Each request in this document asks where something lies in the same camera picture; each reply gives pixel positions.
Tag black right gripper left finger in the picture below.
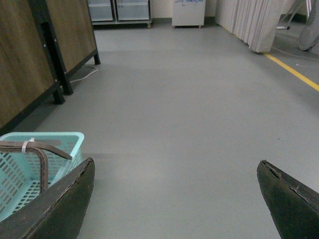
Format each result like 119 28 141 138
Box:
0 158 95 239

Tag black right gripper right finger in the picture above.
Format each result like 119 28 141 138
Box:
257 160 319 239

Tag light blue plastic basket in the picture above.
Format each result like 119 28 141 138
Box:
0 132 84 220

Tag brown basket handle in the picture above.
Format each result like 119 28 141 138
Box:
0 140 72 194

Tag white zip tie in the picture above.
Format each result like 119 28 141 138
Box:
21 137 34 153

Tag white floor fan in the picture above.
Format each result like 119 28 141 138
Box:
299 0 319 51

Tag beige curtain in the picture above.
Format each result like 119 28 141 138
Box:
215 0 284 53

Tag glass door cabinet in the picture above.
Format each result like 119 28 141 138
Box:
88 0 153 28

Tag white chest freezer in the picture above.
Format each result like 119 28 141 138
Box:
172 0 206 28

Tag wooden panel black frame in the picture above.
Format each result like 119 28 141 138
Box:
0 0 65 134

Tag white cable on floor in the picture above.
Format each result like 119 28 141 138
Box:
69 65 99 84

